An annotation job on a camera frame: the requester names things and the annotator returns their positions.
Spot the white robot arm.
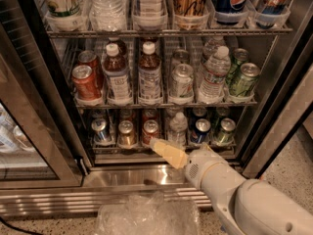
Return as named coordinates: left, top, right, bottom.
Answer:
left=150, top=138, right=313, bottom=235

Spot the white labelled bottle top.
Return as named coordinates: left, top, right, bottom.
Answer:
left=135, top=0, right=165, bottom=18

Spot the blue can bottom left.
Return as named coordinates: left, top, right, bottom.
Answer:
left=91, top=118, right=112, bottom=145

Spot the large water bottle top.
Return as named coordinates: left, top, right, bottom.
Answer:
left=89, top=0, right=126, bottom=31

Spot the clear water bottle behind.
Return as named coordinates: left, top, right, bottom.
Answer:
left=165, top=108, right=182, bottom=120

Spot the black cable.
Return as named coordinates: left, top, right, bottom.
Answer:
left=0, top=216, right=45, bottom=235

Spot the clear water bottle bottom shelf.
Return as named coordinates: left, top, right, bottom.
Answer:
left=167, top=112, right=188, bottom=146

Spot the green can bottom front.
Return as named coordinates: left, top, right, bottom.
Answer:
left=213, top=117, right=236, bottom=146

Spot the red coke can front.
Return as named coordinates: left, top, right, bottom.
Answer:
left=71, top=65, right=101, bottom=101

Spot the clear plastic bag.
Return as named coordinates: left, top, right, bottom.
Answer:
left=94, top=192, right=200, bottom=235

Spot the steel fridge door right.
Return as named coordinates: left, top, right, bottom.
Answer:
left=241, top=0, right=313, bottom=178

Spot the steel fridge door left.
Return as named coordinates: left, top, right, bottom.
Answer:
left=0, top=0, right=88, bottom=189

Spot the red coke can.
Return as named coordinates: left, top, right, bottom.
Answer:
left=78, top=50, right=104, bottom=89
left=71, top=65, right=101, bottom=101

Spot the large pepsi bottle top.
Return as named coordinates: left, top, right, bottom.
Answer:
left=212, top=0, right=251, bottom=26

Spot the clear water bottle shelf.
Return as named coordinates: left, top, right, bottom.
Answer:
left=198, top=46, right=231, bottom=104
left=167, top=112, right=188, bottom=146

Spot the steel fridge door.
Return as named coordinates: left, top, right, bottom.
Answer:
left=0, top=0, right=88, bottom=189
left=241, top=0, right=313, bottom=178

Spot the green can middle front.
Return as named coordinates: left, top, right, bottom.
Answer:
left=229, top=63, right=260, bottom=98

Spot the blue pepsi can front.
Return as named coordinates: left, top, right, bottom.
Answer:
left=190, top=118, right=211, bottom=144

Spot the silver can middle rear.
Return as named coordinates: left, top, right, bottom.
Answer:
left=171, top=49, right=190, bottom=69

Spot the green can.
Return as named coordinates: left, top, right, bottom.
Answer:
left=229, top=63, right=260, bottom=98
left=226, top=48, right=249, bottom=85
left=213, top=117, right=236, bottom=146

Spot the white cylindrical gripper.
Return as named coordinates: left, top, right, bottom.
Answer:
left=150, top=138, right=246, bottom=203

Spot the silver diet can front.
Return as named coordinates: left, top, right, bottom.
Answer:
left=170, top=64, right=194, bottom=98

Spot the red coke can rear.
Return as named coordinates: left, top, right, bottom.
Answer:
left=78, top=50, right=104, bottom=89

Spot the gold can bottom front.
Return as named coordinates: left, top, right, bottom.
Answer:
left=118, top=120, right=136, bottom=147

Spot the clear water bottle middle shelf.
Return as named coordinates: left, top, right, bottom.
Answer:
left=198, top=46, right=231, bottom=104

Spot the brown tea bottle right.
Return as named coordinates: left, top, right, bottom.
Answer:
left=138, top=41, right=161, bottom=100

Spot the green can middle rear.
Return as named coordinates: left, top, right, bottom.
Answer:
left=226, top=48, right=249, bottom=85

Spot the brown tea bottle left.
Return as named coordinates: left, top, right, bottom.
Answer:
left=103, top=43, right=132, bottom=106

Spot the brown tea bottle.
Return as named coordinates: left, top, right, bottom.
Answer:
left=103, top=43, right=132, bottom=106
left=138, top=41, right=161, bottom=100

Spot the red can bottom front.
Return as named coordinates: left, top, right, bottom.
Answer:
left=142, top=119, right=159, bottom=145

